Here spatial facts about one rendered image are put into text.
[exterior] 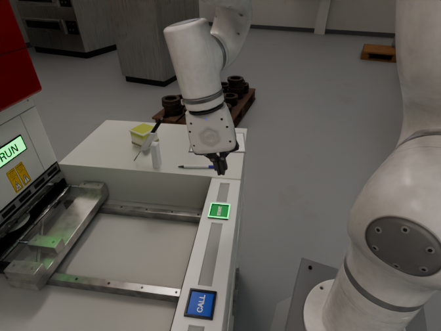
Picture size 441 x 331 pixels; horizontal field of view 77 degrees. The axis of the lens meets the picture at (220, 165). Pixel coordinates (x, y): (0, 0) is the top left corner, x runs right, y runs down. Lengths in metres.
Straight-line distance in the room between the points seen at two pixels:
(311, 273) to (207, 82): 0.48
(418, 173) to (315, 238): 1.78
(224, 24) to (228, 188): 0.46
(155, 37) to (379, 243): 4.36
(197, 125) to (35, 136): 0.57
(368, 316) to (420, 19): 0.40
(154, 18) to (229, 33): 3.90
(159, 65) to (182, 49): 4.07
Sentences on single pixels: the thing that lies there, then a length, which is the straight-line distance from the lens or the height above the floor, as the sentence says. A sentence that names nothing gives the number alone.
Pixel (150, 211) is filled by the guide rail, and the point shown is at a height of 0.85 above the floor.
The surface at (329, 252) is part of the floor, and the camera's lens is 2.02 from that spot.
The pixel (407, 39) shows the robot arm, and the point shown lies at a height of 1.45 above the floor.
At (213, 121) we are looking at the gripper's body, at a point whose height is 1.24.
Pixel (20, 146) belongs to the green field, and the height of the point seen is 1.10.
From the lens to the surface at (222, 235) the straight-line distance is 0.71.
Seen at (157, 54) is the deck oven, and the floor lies 0.51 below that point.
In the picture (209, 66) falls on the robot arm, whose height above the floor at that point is 1.35.
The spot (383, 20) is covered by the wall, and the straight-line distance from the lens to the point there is 9.98.
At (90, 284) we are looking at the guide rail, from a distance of 0.83.
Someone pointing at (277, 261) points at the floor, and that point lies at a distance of 1.88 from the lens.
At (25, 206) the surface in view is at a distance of 0.99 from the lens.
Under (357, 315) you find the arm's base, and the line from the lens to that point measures 0.54.
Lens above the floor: 1.49
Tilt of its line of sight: 35 degrees down
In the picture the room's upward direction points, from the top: straight up
